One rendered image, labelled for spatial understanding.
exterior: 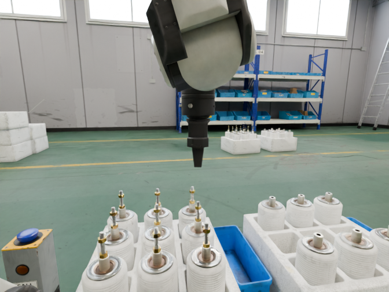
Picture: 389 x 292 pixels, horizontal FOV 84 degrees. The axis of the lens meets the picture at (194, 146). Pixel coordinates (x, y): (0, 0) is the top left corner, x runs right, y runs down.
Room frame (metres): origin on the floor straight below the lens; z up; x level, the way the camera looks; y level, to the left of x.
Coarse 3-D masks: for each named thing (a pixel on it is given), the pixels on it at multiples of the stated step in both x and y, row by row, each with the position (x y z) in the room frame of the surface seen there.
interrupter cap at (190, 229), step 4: (188, 224) 0.60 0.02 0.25; (192, 224) 0.61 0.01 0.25; (188, 228) 0.58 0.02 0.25; (192, 228) 0.59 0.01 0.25; (188, 232) 0.56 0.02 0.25; (192, 232) 0.56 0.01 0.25; (196, 232) 0.57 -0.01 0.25; (200, 232) 0.57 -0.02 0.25; (196, 236) 0.54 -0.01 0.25; (200, 236) 0.54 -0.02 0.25
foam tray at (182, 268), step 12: (144, 228) 0.70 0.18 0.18; (180, 240) 0.63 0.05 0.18; (216, 240) 0.63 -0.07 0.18; (96, 252) 0.58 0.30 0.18; (180, 252) 0.58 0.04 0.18; (180, 264) 0.53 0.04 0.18; (228, 264) 0.53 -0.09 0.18; (132, 276) 0.48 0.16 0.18; (180, 276) 0.48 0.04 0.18; (228, 276) 0.48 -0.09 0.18; (132, 288) 0.45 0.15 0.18; (180, 288) 0.45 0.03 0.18; (228, 288) 0.45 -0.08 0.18
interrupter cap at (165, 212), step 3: (162, 207) 0.71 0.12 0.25; (150, 210) 0.69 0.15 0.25; (162, 210) 0.70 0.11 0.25; (165, 210) 0.69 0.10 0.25; (168, 210) 0.69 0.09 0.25; (147, 213) 0.67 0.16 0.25; (150, 213) 0.67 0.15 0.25; (153, 213) 0.68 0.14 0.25; (162, 213) 0.68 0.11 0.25; (165, 213) 0.67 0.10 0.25; (168, 213) 0.67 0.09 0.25; (150, 216) 0.65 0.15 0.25; (153, 216) 0.65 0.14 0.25; (159, 216) 0.65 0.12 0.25; (162, 216) 0.66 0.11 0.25; (165, 216) 0.65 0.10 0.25
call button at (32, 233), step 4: (32, 228) 0.46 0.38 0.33; (20, 232) 0.44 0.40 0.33; (24, 232) 0.44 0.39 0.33; (28, 232) 0.44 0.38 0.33; (32, 232) 0.44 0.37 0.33; (36, 232) 0.45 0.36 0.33; (20, 236) 0.43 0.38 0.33; (24, 236) 0.43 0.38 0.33; (28, 236) 0.43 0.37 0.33; (32, 236) 0.44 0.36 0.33; (36, 236) 0.45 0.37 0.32; (20, 240) 0.43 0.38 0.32; (24, 240) 0.43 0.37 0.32; (28, 240) 0.43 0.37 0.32
